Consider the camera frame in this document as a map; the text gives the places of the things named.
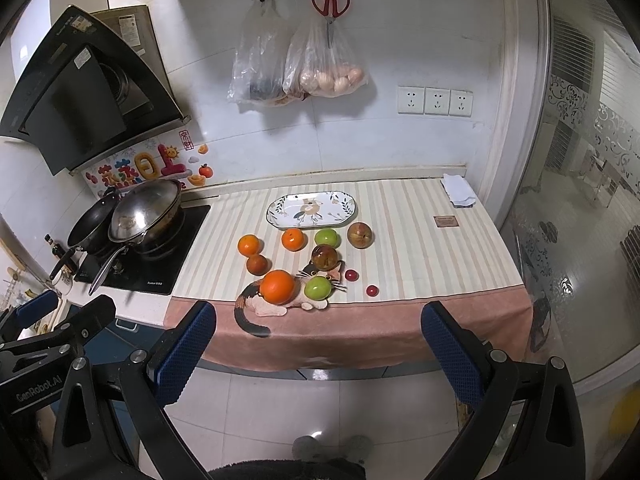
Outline small orange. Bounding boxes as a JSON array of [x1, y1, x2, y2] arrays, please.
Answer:
[[281, 228, 306, 252], [236, 234, 262, 258]]

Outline brown passion fruit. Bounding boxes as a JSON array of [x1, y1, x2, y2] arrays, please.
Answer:
[[246, 254, 270, 276]]

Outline large orange front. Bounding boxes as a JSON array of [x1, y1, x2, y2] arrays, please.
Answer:
[[259, 270, 296, 306]]

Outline green apple front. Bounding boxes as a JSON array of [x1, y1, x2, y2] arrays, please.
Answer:
[[304, 276, 333, 301]]

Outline green apple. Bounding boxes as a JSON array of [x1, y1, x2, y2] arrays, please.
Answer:
[[314, 229, 341, 248], [304, 276, 333, 301]]

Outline dark red shiny apple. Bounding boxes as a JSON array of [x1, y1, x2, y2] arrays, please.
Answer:
[[311, 244, 340, 271]]

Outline green apple back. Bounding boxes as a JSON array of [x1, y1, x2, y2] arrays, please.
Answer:
[[314, 229, 341, 248]]

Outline red-yellow apple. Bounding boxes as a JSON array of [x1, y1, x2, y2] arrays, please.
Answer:
[[347, 222, 374, 249]]

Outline blue cabinet drawer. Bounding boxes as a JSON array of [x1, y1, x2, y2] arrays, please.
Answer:
[[53, 306, 165, 368]]

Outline black induction cooktop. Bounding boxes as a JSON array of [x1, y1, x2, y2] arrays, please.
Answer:
[[103, 205, 210, 296]]

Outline black frying pan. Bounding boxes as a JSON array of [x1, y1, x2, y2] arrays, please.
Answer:
[[49, 186, 122, 280]]

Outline steel wok with lid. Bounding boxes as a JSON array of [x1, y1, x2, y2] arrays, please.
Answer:
[[88, 179, 182, 296]]

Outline frosted glass sliding door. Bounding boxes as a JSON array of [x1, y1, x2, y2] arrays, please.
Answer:
[[502, 0, 639, 391]]

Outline black range hood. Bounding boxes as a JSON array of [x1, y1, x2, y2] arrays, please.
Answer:
[[1, 6, 186, 174]]

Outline striped cat-print table mat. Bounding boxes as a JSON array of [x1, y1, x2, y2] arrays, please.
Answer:
[[164, 179, 533, 372]]

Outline floral oval ceramic plate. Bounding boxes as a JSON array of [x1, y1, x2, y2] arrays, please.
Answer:
[[265, 191, 357, 230]]

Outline brown mat label patch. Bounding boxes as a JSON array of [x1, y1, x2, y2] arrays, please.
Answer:
[[434, 216, 459, 229]]

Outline folded white cloth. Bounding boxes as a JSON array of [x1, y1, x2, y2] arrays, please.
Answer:
[[442, 174, 477, 208]]

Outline clear plastic bag left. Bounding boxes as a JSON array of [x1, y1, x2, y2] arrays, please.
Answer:
[[228, 0, 293, 107]]

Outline plastic bag of eggs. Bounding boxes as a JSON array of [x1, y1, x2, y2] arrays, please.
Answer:
[[282, 14, 369, 100]]

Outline colourful wall stickers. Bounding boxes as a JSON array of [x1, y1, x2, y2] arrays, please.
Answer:
[[79, 127, 215, 197]]

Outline white triple wall socket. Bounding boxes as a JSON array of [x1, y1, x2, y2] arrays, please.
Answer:
[[396, 86, 474, 117]]

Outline red handled scissors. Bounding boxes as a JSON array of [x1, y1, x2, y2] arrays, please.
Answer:
[[310, 0, 352, 23]]

